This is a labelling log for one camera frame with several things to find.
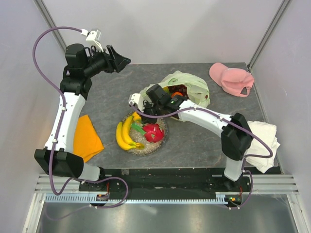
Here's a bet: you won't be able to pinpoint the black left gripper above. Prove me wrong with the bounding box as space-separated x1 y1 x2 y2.
83 45 131 78

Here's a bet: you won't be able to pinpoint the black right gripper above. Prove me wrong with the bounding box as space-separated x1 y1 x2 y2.
137 100 163 125

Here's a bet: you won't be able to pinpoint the yellow fake bell pepper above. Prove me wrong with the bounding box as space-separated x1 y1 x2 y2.
132 112 141 122

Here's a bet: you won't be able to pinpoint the red fake dragon fruit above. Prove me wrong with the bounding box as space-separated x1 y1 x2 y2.
131 123 165 143

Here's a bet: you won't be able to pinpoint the translucent green plastic bag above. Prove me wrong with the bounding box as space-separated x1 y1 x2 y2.
138 70 211 121

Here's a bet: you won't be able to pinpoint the yellow fake banana bunch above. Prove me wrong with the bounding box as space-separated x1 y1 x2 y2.
116 115 144 150

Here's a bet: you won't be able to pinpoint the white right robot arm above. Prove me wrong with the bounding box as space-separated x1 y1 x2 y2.
133 84 253 191

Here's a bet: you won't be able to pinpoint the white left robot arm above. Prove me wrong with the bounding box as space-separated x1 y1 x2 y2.
35 44 131 191

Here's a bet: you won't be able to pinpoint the orange green fake mango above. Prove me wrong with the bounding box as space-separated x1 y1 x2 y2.
163 87 170 94

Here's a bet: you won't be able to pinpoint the orange fake orange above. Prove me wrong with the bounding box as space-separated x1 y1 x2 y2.
172 92 183 97

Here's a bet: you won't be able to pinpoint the dark red fake grapes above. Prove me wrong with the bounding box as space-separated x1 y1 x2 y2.
169 84 188 97

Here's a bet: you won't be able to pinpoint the speckled glass plate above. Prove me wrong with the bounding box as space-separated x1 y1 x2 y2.
121 112 169 156

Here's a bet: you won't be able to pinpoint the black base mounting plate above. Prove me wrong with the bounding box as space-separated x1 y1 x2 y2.
79 168 251 199

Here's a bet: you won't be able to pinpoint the pink baseball cap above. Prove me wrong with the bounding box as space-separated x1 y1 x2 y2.
209 63 254 98

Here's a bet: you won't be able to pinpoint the orange cloth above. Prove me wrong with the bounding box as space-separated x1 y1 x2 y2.
73 115 104 163

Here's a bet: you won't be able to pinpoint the white folded towel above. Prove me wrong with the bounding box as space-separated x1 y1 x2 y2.
244 120 281 174

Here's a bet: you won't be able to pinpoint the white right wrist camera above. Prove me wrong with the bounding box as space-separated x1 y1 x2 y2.
128 93 145 113

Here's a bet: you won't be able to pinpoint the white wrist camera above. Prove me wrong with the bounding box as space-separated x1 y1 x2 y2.
80 29 104 52
128 93 145 113

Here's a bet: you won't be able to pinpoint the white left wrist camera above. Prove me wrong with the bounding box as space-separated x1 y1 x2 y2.
80 29 104 52

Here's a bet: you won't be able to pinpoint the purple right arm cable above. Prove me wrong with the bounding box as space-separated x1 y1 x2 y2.
130 101 275 209

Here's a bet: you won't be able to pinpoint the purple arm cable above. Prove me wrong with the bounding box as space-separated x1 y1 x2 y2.
32 26 129 220
130 101 275 209

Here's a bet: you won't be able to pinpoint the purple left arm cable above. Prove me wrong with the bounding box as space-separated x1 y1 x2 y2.
32 26 129 220

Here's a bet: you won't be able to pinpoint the grey slotted cable duct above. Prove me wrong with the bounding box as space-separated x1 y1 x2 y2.
45 194 228 204

